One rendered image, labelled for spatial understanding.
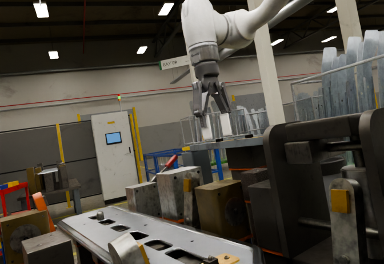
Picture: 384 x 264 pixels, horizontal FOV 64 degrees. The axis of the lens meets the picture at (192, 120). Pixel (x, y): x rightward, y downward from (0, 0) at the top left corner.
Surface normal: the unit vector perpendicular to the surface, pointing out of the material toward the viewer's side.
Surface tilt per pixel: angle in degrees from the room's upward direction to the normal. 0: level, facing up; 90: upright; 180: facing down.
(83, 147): 90
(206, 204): 90
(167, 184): 90
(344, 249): 78
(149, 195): 90
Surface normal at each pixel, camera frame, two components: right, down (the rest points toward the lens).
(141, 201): 0.55, -0.14
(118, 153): 0.34, -0.11
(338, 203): -0.83, -0.10
